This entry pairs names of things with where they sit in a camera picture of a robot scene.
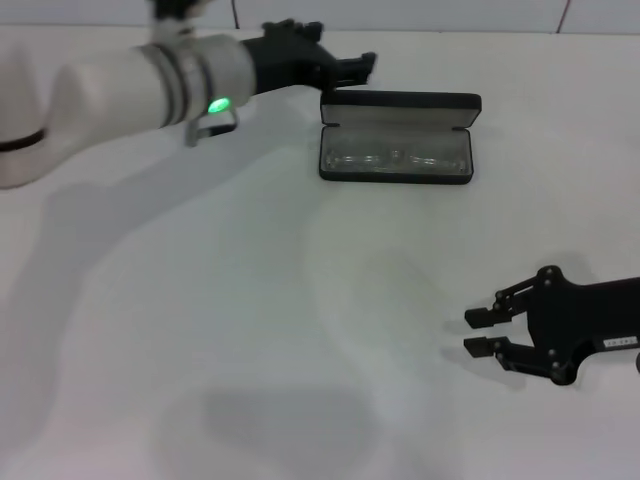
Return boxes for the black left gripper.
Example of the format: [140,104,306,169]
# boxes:
[242,18,380,97]

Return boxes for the dark left arm cable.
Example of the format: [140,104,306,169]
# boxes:
[183,106,240,148]

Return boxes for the black glasses case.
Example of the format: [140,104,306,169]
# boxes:
[318,91,484,186]

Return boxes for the clear white glasses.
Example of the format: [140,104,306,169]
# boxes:
[324,144,469,174]

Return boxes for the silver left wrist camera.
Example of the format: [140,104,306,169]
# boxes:
[147,0,212,32]

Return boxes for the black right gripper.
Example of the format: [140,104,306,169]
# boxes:
[463,264,640,387]

